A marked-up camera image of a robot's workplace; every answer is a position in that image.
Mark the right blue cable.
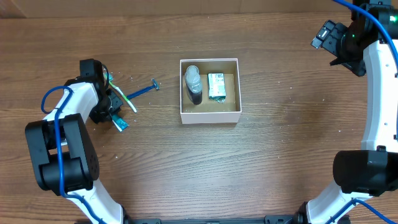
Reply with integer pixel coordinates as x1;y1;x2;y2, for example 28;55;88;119
332;0;398;63

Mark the green soap bar package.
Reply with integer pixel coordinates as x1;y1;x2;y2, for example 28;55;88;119
208;73;226;103

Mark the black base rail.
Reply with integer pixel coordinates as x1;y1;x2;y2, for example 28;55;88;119
123;215;294;224

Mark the blue disposable razor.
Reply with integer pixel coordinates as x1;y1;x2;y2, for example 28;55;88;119
127;78;160;100

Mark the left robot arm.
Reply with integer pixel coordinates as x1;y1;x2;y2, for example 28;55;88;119
25;58;131;223

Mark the dark soap pump bottle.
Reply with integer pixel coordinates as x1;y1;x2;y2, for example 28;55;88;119
185;65;203;105

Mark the green white toothbrush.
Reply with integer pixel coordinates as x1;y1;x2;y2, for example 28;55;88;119
103;72;137;113

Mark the teal toothpaste tube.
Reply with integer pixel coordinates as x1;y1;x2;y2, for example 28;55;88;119
112;114;129;132

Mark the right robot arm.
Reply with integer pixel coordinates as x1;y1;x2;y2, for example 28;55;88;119
266;1;397;223

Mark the pink cardboard box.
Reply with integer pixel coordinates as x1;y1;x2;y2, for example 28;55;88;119
180;58;242;124

